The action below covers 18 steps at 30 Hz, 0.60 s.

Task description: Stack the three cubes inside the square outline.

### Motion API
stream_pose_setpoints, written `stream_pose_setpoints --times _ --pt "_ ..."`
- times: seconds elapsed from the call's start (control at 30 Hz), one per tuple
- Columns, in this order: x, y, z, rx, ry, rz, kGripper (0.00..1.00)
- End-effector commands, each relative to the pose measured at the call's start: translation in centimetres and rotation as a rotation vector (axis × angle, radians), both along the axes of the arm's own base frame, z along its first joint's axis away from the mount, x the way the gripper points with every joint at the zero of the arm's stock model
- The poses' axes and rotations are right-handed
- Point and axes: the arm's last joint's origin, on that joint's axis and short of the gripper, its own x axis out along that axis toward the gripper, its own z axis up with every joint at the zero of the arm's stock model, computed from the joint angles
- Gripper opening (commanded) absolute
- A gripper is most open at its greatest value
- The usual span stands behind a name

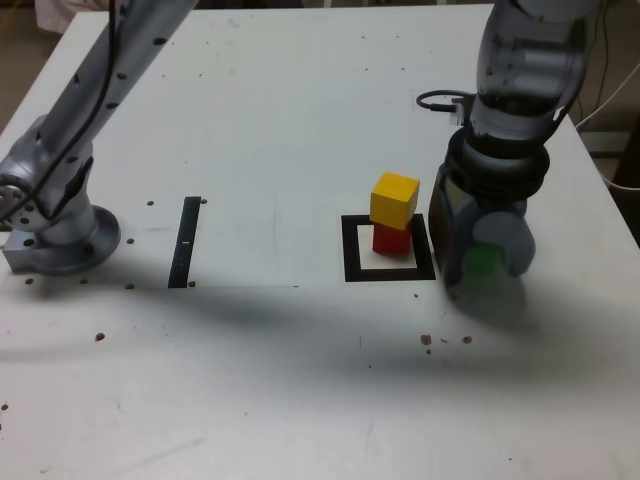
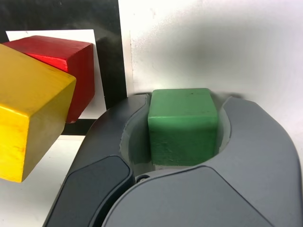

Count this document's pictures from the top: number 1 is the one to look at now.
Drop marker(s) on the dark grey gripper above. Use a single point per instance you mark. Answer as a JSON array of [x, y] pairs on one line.
[[495, 202]]

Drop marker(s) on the green cube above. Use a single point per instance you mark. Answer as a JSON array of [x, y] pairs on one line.
[[482, 262]]

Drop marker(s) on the red cube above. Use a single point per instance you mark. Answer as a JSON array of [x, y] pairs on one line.
[[392, 242]]

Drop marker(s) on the yellow cube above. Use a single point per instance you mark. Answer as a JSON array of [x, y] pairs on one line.
[[392, 202]]

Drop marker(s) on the black tape square outline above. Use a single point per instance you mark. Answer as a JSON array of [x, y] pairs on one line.
[[350, 250]]

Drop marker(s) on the black tape strip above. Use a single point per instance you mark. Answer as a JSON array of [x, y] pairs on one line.
[[183, 240]]

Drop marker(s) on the small white camera mount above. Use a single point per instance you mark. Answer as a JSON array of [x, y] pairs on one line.
[[460, 112]]

